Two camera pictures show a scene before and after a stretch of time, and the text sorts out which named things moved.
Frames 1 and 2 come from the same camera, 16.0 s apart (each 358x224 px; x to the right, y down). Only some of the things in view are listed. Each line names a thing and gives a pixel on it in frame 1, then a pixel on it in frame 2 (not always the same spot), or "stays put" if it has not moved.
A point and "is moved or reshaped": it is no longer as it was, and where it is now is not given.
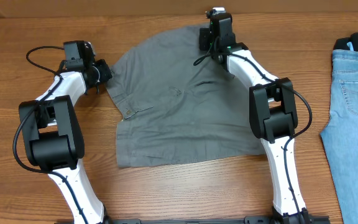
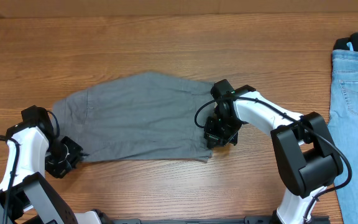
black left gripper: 105,74 to 60,172
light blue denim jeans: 350,137 stays put
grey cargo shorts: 179,104 is moved or reshaped
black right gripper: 204,39 to 215,138
